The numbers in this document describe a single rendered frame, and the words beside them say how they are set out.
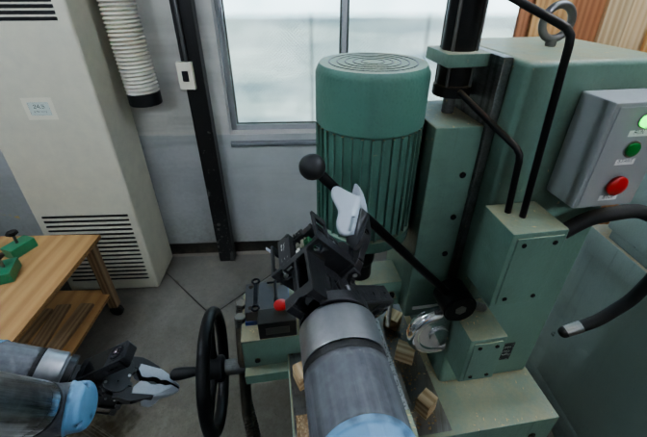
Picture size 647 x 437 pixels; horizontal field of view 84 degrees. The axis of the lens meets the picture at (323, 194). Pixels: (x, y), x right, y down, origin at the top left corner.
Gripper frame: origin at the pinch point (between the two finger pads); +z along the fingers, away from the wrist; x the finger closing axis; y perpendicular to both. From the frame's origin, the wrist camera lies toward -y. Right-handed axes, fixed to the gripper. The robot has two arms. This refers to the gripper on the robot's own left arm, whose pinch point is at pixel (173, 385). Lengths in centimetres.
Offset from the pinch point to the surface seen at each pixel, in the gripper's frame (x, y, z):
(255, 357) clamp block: -2.8, -10.0, 13.7
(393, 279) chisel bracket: -5, -40, 31
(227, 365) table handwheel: -7.2, 0.4, 11.3
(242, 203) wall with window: -148, 40, 26
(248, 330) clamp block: -5.5, -14.4, 10.1
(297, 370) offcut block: 3.8, -17.5, 19.5
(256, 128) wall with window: -153, -7, 14
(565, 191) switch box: 7, -73, 35
